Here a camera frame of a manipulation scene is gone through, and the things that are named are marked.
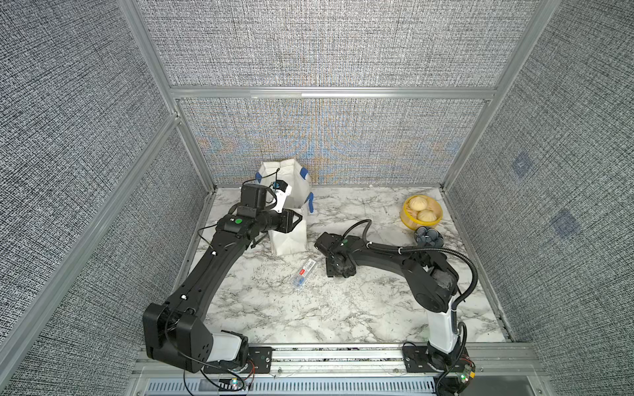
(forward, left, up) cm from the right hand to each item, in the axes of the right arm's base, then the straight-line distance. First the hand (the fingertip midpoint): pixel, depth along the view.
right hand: (334, 265), depth 92 cm
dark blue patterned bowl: (+11, -37, +2) cm, 39 cm away
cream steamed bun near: (+20, -39, +5) cm, 43 cm away
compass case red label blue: (-5, +12, 0) cm, 13 cm away
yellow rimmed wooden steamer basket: (+20, -32, +3) cm, 38 cm away
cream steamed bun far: (+26, -36, +6) cm, 45 cm away
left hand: (+6, +11, +24) cm, 27 cm away
